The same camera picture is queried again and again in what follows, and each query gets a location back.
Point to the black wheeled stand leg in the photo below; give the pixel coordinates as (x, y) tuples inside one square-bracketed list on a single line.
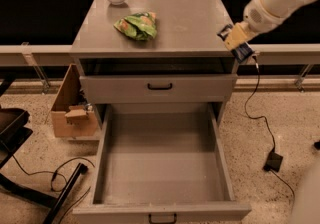
[(317, 145)]

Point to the green chip bag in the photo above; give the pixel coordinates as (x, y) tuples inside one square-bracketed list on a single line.
[(139, 26)]

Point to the grey drawer cabinet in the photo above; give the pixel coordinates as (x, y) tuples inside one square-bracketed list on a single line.
[(186, 41)]

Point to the cardboard box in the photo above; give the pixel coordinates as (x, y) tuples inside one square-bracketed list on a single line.
[(71, 117)]

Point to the black power adapter with cable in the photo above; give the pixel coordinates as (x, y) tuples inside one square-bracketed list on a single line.
[(273, 160)]

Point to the black chair base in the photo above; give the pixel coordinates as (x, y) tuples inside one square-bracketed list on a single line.
[(14, 134)]

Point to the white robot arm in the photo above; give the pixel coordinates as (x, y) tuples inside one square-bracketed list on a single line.
[(284, 8)]

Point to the closed grey top drawer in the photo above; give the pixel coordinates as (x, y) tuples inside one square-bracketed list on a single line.
[(157, 88)]

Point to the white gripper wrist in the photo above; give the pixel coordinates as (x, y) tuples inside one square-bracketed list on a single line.
[(256, 18)]

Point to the blue rxbar blueberry bar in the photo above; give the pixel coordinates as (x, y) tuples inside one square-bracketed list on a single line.
[(240, 52)]

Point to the open grey middle drawer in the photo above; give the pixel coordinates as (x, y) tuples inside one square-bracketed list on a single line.
[(160, 164)]

